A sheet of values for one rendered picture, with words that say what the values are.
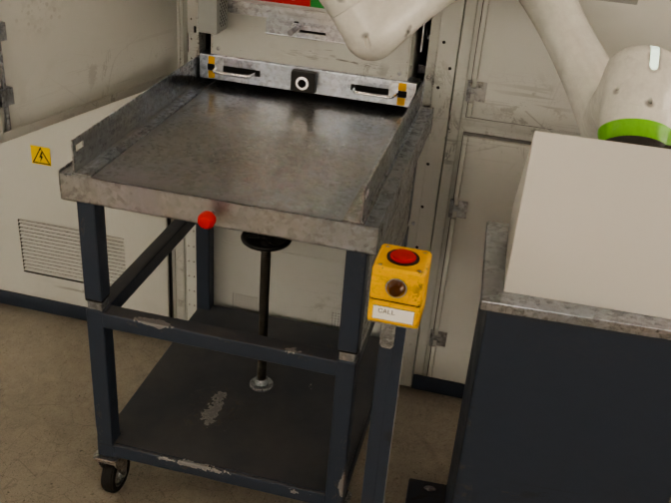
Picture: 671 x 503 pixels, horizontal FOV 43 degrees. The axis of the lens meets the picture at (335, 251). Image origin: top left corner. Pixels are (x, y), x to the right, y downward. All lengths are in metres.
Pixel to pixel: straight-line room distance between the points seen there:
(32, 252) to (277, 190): 1.26
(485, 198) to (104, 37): 0.99
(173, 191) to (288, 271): 0.86
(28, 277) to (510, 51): 1.60
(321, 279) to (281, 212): 0.87
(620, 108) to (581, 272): 0.29
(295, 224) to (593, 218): 0.52
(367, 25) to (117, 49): 0.73
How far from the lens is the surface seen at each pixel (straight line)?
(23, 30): 1.88
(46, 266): 2.71
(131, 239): 2.51
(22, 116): 1.91
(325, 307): 2.41
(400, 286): 1.25
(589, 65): 1.78
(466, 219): 2.18
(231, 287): 2.48
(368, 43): 1.58
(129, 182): 1.63
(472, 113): 2.08
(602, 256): 1.51
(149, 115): 1.93
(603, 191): 1.45
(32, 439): 2.35
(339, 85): 2.05
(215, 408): 2.11
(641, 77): 1.59
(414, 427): 2.37
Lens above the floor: 1.52
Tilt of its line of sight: 29 degrees down
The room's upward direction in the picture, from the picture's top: 5 degrees clockwise
